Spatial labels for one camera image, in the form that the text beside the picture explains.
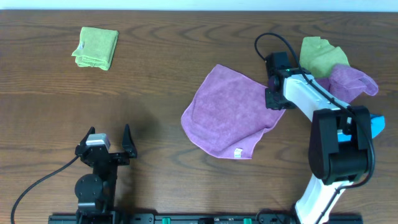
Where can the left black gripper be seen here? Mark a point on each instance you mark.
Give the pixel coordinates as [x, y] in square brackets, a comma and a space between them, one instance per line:
[131, 149]

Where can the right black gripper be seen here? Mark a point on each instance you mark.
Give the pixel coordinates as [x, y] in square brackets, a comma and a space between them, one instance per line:
[270, 103]

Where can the purple cloth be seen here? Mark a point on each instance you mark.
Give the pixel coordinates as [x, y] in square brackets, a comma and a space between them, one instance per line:
[228, 116]
[347, 83]

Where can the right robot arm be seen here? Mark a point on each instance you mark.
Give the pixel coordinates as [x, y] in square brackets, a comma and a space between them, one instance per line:
[340, 150]

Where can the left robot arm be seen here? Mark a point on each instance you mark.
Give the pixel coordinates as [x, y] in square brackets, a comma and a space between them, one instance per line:
[96, 191]

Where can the crumpled green cloth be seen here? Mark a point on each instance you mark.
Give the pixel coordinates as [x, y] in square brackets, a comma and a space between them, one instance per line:
[318, 56]

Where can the crumpled purple cloth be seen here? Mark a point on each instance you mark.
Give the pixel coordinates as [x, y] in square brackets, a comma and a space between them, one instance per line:
[347, 83]

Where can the folded green cloth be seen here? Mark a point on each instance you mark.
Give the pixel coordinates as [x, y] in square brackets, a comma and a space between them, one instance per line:
[96, 48]

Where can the crumpled blue cloth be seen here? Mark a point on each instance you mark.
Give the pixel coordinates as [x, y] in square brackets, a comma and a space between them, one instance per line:
[377, 126]

